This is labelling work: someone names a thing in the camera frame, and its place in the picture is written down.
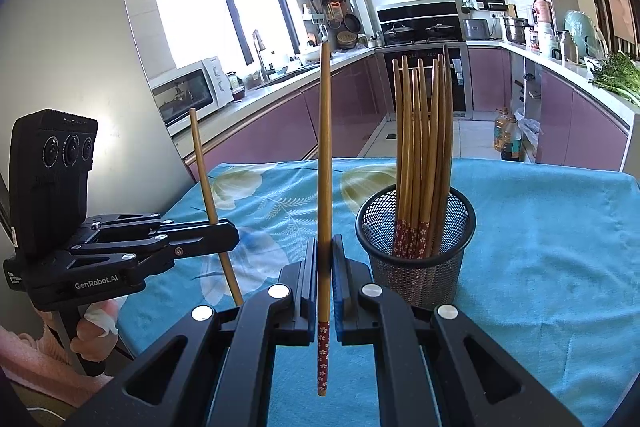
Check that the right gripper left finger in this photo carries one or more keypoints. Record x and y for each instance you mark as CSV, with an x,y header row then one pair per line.
x,y
213,368

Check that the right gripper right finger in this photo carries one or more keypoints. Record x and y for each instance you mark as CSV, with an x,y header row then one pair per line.
x,y
434,368

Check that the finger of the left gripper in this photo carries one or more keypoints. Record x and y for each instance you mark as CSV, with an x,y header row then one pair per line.
x,y
199,241
132,224

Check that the bamboo chopstick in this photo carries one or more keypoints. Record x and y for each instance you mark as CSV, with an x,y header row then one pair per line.
x,y
425,137
398,156
324,235
417,163
406,167
431,171
438,110
445,176
210,208

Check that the pink sleeve forearm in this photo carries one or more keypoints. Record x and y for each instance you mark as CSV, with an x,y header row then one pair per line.
x,y
41,365

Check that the left hand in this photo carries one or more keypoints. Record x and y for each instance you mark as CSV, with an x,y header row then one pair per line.
x,y
97,333

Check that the black mesh cup holder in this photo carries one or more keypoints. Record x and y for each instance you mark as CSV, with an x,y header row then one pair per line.
x,y
427,282

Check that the white microwave oven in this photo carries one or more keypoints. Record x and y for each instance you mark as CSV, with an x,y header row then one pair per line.
x,y
202,86

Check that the silver refrigerator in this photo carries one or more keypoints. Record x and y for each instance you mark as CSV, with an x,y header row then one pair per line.
x,y
79,56

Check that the cooking oil bottle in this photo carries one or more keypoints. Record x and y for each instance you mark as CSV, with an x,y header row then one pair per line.
x,y
501,122

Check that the black built-in oven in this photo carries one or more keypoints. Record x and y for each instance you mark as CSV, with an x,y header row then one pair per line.
x,y
421,30

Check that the green leafy vegetables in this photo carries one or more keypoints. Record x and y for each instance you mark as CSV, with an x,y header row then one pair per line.
x,y
619,75

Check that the steel stock pot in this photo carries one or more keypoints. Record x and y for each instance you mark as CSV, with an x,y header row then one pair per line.
x,y
514,29

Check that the mint green appliance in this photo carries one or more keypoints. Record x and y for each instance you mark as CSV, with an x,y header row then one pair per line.
x,y
586,35

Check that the black camera box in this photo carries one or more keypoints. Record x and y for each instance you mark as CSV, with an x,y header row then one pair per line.
x,y
50,158

